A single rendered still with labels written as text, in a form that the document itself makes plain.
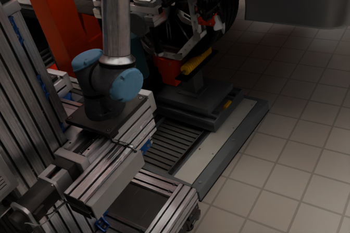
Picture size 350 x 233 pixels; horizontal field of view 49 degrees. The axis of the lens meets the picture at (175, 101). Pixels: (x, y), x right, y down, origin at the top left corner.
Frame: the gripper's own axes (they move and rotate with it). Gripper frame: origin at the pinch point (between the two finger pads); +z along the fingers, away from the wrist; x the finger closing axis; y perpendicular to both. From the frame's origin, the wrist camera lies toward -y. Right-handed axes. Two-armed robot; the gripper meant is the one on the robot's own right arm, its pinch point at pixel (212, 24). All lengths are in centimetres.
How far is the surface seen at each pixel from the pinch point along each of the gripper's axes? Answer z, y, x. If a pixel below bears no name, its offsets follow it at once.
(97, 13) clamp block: 8, 26, -53
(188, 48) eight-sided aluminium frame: 27.0, -0.4, -16.0
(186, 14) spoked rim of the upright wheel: 18.2, -10.5, -27.9
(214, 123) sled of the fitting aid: 73, 2, 5
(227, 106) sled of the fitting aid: 76, -13, 2
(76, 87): 75, 44, -77
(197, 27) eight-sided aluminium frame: 12.8, -3.7, -13.1
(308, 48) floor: 109, -116, -4
